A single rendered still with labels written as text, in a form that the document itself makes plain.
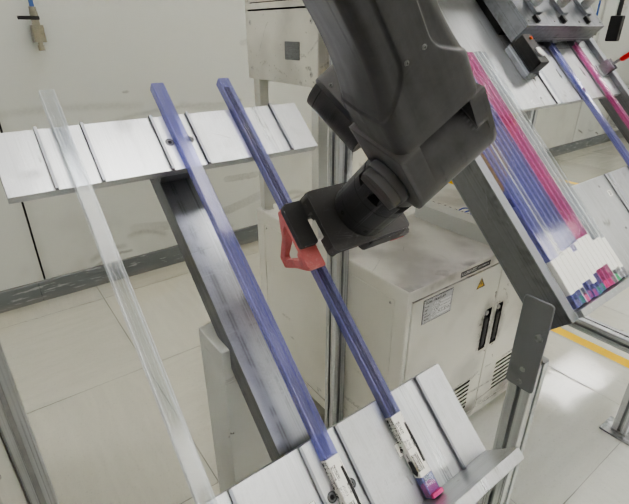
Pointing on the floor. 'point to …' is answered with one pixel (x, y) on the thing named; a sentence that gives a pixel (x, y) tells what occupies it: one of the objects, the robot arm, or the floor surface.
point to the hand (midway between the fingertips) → (319, 248)
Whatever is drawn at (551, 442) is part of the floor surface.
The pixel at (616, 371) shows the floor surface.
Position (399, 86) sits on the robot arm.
